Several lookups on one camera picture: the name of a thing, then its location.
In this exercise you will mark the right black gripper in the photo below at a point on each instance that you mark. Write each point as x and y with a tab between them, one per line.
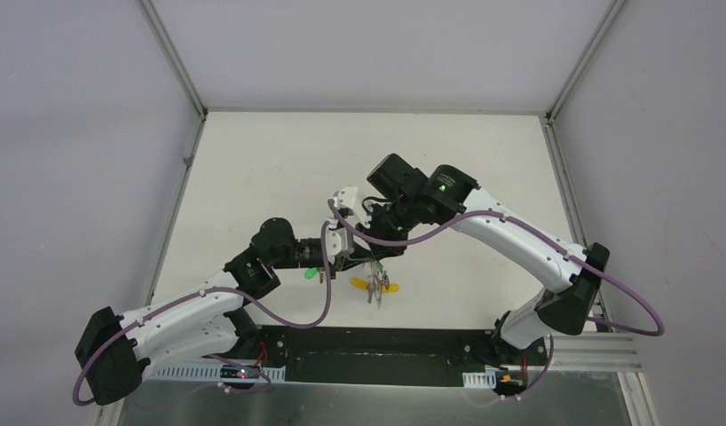
373	231

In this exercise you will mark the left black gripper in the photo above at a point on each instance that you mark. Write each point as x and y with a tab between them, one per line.
356	256

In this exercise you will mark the large keyring with keys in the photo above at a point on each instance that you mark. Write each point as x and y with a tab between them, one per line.
373	278

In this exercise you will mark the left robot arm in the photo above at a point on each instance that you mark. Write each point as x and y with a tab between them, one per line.
118	351

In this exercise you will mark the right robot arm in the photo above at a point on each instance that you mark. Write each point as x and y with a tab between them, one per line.
450	198

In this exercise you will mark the green tagged key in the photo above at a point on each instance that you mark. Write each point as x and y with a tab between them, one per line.
317	274

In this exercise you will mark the left controller board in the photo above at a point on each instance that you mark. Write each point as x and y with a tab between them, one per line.
239	373

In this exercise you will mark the controller board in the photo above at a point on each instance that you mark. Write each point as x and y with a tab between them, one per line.
239	373
510	384

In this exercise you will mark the right controller board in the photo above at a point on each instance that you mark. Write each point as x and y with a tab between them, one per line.
510	384

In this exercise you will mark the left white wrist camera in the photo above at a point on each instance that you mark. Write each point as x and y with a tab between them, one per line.
338	240

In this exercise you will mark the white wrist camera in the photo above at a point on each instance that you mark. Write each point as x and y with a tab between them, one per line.
349	198
338	240

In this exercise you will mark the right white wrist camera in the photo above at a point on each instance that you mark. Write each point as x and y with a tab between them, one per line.
349	198

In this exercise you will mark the aluminium frame rail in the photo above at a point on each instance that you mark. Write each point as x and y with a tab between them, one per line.
588	351

